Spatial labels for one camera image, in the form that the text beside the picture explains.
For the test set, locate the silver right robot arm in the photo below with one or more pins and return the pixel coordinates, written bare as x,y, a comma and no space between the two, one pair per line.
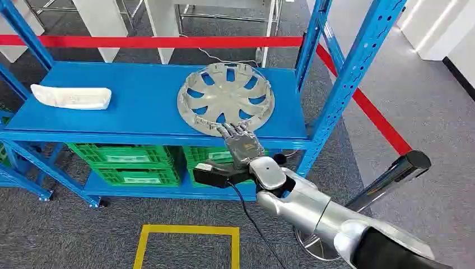
304,208

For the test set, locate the white panel leg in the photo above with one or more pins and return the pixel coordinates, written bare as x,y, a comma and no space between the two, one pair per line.
163,29
100,26

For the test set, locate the blue metal shelf rack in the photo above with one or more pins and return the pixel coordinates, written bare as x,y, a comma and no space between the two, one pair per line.
130,100

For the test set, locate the steel table frame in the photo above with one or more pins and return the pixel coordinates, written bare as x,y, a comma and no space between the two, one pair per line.
222,16

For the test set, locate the silver plastic wheel hubcap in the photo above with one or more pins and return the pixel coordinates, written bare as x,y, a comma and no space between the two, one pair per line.
226,98

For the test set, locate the white plastic trim part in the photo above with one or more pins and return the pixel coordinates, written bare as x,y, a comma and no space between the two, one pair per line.
70,98

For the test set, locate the red barrier belt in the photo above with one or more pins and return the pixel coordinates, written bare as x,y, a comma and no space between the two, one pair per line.
148,41
371,111

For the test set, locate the black ribbed tube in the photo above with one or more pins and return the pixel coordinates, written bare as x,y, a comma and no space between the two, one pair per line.
279,159

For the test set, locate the green plastic crate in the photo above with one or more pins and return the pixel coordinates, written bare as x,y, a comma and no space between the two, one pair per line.
137,177
122,154
207,154

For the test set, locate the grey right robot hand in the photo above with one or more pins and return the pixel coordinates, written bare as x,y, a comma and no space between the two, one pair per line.
243,146

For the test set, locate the chrome stanchion post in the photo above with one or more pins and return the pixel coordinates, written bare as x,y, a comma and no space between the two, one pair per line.
393,176

